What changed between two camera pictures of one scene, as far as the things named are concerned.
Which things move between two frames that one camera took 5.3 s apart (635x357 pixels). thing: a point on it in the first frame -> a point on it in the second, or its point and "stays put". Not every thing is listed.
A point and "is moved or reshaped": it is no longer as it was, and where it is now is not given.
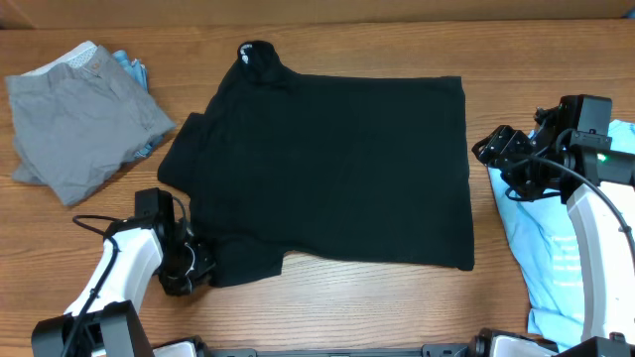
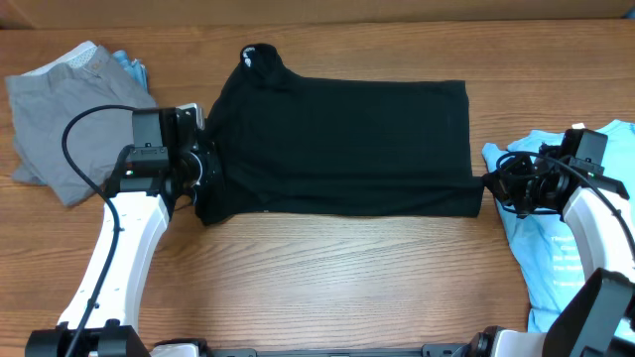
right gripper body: (531, 178) -> (522, 185)
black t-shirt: (357, 168) is moved or reshaped
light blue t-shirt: (542, 235) stays put
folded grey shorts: (76, 119) stays put
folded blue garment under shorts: (139, 71) stays put
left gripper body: (187, 266) -> (201, 166)
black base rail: (427, 351) stays put
